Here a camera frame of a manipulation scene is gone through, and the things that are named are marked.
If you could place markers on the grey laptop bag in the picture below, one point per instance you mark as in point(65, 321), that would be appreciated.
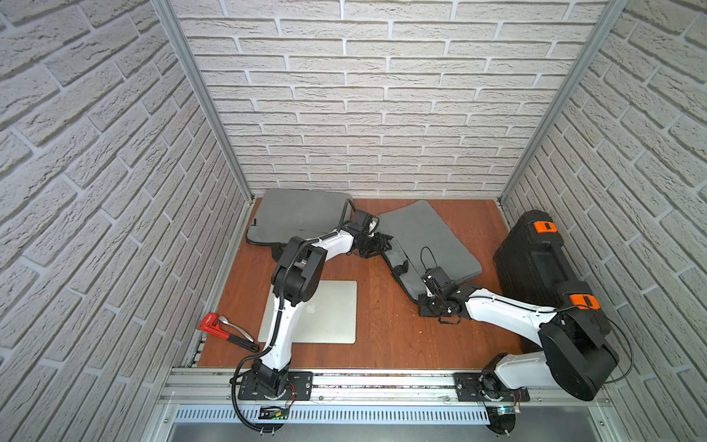
point(418, 239)
point(285, 213)

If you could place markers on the right green circuit board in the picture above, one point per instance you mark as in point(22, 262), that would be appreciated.
point(507, 409)

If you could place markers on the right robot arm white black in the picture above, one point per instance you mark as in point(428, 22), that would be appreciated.
point(574, 353)

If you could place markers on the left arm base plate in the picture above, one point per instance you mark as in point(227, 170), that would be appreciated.
point(296, 385)

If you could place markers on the aluminium front rail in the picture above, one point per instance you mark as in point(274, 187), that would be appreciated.
point(356, 387)

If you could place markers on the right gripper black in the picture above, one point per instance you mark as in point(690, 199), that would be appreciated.
point(422, 300)

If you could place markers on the left green circuit board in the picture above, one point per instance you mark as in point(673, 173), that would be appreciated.
point(273, 413)

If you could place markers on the red handled pliers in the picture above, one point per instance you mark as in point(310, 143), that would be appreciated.
point(219, 326)

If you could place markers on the silver laptop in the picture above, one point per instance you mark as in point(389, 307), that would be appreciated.
point(330, 316)

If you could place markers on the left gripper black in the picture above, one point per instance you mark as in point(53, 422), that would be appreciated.
point(373, 243)

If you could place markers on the black tool case orange latches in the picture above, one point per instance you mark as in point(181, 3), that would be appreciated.
point(532, 267)

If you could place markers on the green circuit board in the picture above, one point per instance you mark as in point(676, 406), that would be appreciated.
point(507, 409)
point(273, 413)

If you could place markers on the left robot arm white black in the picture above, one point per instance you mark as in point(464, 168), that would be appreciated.
point(295, 280)

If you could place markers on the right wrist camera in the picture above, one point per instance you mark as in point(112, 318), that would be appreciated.
point(439, 283)

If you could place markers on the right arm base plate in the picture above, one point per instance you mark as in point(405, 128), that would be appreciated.
point(477, 386)

